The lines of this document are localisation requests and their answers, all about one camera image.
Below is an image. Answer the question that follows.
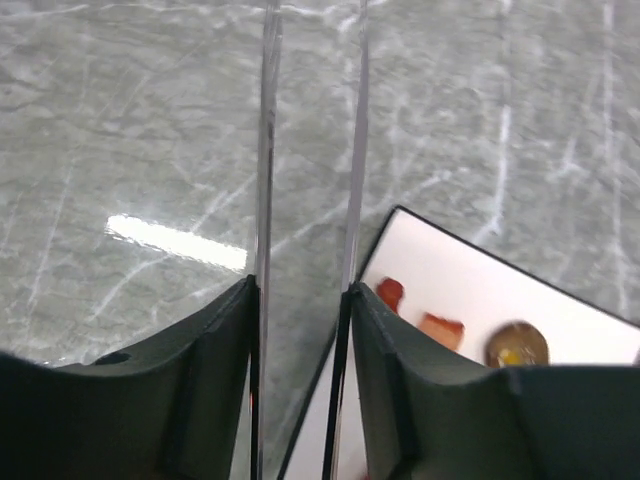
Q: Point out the brown mushroom slice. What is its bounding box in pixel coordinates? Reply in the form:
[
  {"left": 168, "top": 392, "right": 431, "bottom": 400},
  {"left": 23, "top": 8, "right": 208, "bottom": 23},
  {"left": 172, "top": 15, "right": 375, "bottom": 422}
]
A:
[{"left": 484, "top": 321, "right": 550, "bottom": 368}]

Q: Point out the brown chicken drumstick piece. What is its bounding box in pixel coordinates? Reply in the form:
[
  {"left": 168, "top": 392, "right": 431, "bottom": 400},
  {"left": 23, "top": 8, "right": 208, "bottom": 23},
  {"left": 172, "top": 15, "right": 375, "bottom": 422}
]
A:
[{"left": 376, "top": 277, "right": 404, "bottom": 315}]

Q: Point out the white square plate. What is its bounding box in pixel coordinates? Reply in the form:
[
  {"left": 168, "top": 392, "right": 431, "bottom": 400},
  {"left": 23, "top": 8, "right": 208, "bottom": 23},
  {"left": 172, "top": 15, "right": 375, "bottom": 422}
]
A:
[{"left": 279, "top": 206, "right": 639, "bottom": 479}]

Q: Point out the glazed pork belly piece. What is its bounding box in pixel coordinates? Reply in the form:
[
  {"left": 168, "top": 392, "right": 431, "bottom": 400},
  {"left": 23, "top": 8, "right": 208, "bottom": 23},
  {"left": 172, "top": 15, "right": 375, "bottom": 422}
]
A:
[{"left": 418, "top": 313, "right": 465, "bottom": 351}]

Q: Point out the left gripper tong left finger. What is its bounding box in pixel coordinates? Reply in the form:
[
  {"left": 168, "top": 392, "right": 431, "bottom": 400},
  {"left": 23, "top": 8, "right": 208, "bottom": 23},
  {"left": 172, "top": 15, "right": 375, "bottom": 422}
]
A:
[{"left": 1, "top": 1, "right": 281, "bottom": 479}]

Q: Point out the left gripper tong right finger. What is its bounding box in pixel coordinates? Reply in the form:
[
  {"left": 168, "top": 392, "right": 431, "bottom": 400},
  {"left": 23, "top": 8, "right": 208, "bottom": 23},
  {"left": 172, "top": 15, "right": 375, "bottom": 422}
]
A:
[{"left": 325, "top": 1, "right": 639, "bottom": 459}]

